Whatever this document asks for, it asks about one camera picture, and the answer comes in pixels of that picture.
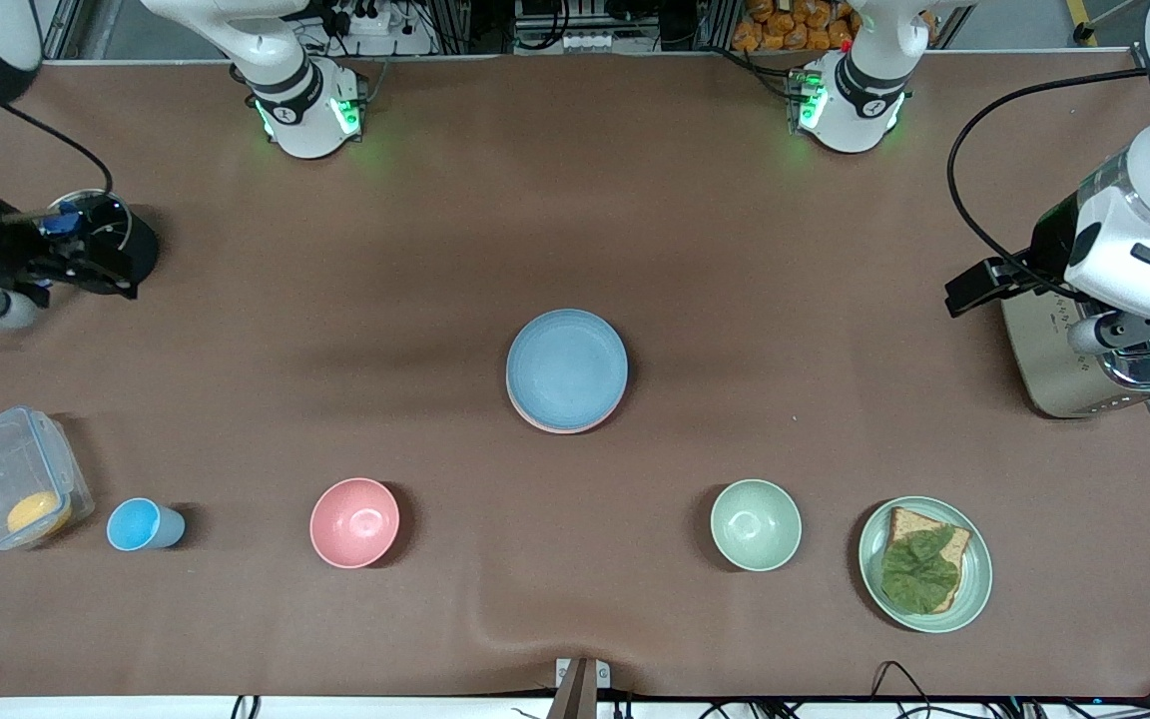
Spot blue plate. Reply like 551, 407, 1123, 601
506, 309, 629, 424

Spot pink plate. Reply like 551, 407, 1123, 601
507, 384, 628, 435

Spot black round container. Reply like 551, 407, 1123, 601
44, 190, 160, 297

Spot silver toaster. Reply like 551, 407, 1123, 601
1000, 290, 1150, 420

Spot yellow round fruit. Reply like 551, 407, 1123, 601
6, 491, 73, 538

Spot brown bread slice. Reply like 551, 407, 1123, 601
882, 506, 973, 613

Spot blue cup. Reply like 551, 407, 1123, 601
106, 497, 187, 552

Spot green plate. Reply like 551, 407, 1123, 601
858, 495, 993, 634

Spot green lettuce leaf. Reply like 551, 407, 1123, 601
880, 526, 961, 614

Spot bag of orange items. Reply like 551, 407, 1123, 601
732, 0, 865, 53

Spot green bowl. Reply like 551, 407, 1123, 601
710, 479, 803, 572

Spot pink bowl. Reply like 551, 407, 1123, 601
309, 477, 401, 570

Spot white power strip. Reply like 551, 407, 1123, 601
330, 0, 396, 36

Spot metal table clamp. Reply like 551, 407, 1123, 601
555, 657, 611, 719

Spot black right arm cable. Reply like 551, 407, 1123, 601
0, 102, 115, 216

